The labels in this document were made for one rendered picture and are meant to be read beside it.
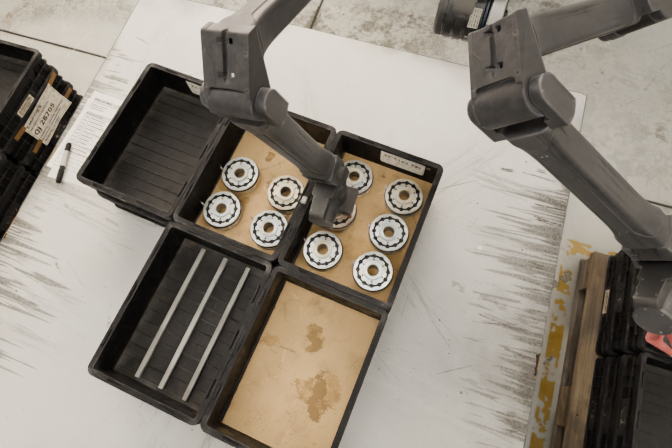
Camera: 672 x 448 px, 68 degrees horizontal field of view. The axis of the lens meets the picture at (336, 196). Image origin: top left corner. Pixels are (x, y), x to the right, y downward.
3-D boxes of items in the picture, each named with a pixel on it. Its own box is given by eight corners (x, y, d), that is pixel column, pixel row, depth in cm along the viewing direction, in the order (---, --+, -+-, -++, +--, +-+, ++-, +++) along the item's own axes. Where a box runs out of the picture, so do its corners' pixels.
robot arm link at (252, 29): (241, 41, 60) (174, 34, 63) (265, 131, 69) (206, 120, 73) (367, -82, 88) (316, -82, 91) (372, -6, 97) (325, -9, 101)
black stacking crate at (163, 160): (164, 84, 155) (150, 62, 145) (248, 115, 150) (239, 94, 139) (96, 194, 143) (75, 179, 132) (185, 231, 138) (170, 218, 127)
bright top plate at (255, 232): (264, 204, 134) (263, 203, 134) (295, 222, 132) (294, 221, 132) (243, 235, 132) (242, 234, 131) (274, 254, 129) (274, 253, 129)
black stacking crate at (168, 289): (185, 233, 138) (170, 220, 127) (281, 273, 132) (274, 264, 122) (109, 372, 125) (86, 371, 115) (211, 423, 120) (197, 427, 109)
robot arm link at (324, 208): (345, 162, 104) (308, 156, 107) (328, 212, 100) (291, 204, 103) (357, 185, 114) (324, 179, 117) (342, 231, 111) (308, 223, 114)
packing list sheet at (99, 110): (90, 89, 169) (89, 88, 169) (150, 106, 166) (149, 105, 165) (41, 174, 159) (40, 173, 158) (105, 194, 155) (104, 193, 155)
